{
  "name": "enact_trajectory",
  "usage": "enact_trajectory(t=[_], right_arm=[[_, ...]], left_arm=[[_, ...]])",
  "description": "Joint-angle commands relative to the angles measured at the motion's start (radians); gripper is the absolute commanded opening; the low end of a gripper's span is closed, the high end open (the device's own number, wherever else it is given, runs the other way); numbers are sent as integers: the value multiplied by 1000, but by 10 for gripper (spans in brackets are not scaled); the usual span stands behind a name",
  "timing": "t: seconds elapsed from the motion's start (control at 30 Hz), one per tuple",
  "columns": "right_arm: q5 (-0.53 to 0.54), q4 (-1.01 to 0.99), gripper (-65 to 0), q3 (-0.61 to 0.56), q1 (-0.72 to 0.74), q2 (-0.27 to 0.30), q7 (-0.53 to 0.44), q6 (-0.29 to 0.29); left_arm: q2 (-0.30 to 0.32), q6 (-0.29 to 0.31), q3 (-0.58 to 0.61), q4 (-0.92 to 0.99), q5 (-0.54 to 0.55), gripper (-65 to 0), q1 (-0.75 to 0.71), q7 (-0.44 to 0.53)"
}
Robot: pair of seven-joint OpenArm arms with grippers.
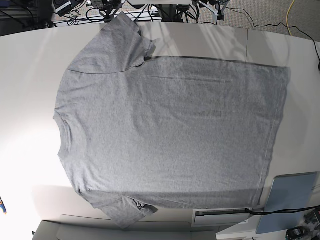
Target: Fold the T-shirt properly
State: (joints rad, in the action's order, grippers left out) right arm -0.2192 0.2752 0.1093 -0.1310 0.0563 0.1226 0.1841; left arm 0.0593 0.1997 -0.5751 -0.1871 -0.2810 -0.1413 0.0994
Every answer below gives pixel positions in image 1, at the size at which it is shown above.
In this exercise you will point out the grey T-shirt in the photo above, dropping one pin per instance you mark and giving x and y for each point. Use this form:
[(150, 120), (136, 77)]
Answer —
[(140, 132)]

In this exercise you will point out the central black stand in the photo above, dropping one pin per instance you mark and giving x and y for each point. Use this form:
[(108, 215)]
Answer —
[(171, 13)]

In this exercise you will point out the blue-grey board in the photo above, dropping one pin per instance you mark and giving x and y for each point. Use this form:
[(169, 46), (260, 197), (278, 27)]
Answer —
[(291, 191)]

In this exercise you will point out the black device bottom right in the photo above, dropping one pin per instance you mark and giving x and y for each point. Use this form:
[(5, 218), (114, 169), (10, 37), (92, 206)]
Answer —
[(296, 233)]

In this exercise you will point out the blue orange tool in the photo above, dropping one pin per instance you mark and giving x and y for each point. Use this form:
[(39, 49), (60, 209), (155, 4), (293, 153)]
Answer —
[(2, 206)]

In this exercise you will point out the white cable tray box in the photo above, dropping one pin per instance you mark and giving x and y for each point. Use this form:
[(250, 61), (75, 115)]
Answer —
[(219, 217)]

